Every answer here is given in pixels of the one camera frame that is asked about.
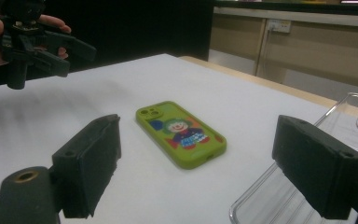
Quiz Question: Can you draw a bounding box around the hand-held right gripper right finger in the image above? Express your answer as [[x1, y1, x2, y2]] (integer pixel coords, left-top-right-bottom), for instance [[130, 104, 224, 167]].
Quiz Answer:
[[271, 115, 358, 220]]

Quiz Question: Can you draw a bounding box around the beige wooden bench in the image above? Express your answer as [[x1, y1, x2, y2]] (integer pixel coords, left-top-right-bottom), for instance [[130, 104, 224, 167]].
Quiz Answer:
[[209, 6, 358, 91]]

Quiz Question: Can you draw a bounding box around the white table mat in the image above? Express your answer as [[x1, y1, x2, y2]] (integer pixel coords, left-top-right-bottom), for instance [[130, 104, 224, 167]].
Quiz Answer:
[[0, 53, 358, 224]]

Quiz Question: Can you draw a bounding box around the green clown phone case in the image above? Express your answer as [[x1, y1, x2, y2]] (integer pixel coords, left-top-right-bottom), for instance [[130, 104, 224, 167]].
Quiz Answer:
[[135, 100, 227, 171]]

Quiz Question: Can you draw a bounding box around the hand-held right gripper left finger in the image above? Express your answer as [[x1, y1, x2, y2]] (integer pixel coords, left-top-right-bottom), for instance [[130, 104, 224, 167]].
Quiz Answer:
[[51, 113, 122, 219]]

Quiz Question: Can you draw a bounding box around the white power cable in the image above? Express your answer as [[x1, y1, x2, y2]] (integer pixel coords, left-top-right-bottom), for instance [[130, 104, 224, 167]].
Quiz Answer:
[[254, 28, 274, 77]]

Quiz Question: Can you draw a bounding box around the white wall socket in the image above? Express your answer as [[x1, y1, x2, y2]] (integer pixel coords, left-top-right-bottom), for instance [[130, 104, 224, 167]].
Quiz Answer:
[[266, 19, 293, 35]]

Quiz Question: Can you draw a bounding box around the clear acrylic tray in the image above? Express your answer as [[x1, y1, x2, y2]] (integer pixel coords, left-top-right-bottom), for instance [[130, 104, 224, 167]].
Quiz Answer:
[[228, 91, 358, 224]]

